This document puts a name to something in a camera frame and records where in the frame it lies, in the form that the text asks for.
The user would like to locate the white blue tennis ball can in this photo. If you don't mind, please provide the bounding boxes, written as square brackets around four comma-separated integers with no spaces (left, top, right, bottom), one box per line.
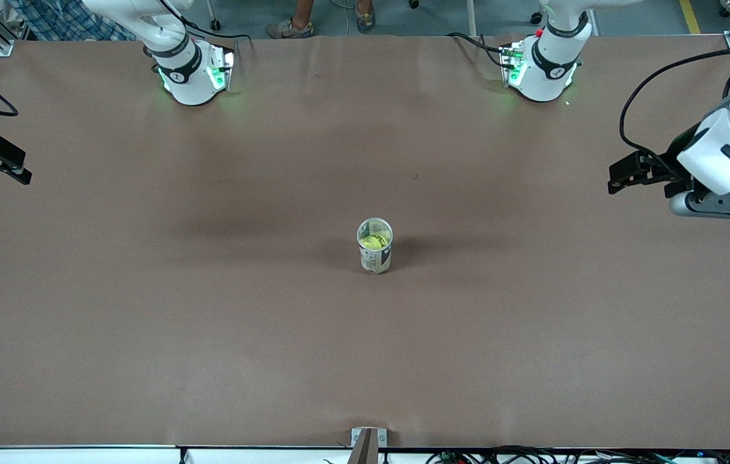
[356,218,394,275]

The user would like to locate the blue plaid shorts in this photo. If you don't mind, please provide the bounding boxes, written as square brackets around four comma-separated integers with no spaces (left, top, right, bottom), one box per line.
[7,0,140,43]

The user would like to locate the large paper table cover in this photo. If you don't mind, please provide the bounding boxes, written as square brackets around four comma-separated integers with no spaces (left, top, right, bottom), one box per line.
[0,34,730,450]

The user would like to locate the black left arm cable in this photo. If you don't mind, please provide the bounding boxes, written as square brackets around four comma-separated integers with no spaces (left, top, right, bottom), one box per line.
[619,46,730,165]

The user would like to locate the black left base cable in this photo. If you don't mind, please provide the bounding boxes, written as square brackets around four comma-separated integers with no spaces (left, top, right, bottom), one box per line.
[447,32,508,68]

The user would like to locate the black base cable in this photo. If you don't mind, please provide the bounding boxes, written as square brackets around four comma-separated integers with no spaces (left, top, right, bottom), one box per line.
[447,32,508,68]
[158,0,253,49]

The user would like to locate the black right base cable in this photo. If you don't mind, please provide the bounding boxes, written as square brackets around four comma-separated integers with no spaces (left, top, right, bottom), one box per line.
[158,0,253,49]

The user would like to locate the white table edge frame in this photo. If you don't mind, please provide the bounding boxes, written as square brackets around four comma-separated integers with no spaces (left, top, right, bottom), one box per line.
[0,445,730,464]

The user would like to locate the tangled black cable bundle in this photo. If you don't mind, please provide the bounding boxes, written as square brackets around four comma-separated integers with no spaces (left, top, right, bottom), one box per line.
[426,445,730,464]

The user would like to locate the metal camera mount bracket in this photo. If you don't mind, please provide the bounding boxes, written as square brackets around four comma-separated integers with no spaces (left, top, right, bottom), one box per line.
[351,427,388,464]

